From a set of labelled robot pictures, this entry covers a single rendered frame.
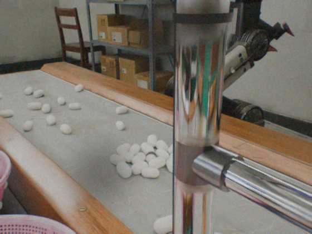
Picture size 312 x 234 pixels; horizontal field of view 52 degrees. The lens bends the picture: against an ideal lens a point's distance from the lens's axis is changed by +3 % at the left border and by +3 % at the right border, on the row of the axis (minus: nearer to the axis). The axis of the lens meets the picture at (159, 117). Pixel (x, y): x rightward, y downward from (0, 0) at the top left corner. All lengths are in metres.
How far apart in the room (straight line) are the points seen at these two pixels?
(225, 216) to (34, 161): 0.34
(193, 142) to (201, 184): 0.02
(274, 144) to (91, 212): 0.38
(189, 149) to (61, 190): 0.38
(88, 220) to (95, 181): 0.13
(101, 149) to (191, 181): 0.52
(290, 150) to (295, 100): 2.07
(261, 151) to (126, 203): 0.28
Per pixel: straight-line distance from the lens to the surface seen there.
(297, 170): 0.61
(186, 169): 0.16
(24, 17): 5.23
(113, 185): 0.55
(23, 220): 0.47
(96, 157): 0.64
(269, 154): 0.63
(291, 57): 2.67
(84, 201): 0.48
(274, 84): 2.76
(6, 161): 0.62
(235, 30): 1.19
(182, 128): 0.15
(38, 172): 0.57
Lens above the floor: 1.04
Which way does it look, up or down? 21 degrees down
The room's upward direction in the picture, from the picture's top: straight up
